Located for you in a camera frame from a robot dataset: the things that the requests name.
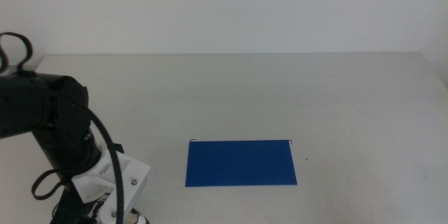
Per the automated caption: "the thick black braided cable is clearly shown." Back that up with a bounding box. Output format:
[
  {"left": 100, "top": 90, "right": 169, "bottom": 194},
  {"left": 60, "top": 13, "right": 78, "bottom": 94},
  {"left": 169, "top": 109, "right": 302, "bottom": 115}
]
[{"left": 0, "top": 31, "right": 125, "bottom": 224}]

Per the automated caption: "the blue rectangular mat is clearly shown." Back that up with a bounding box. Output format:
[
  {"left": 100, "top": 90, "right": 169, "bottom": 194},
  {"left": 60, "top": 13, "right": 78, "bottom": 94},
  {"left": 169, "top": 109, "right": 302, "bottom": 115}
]
[{"left": 185, "top": 139, "right": 298, "bottom": 188}]

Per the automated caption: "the thin black cable loop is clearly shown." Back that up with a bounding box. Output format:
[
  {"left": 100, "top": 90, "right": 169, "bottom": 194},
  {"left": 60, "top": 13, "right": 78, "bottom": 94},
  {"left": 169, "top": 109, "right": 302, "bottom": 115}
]
[{"left": 31, "top": 168, "right": 73, "bottom": 201}]

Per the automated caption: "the white printed camera mount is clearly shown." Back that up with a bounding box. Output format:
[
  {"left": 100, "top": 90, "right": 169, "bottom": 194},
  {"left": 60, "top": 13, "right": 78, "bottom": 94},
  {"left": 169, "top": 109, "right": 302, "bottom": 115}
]
[{"left": 71, "top": 142, "right": 152, "bottom": 224}]

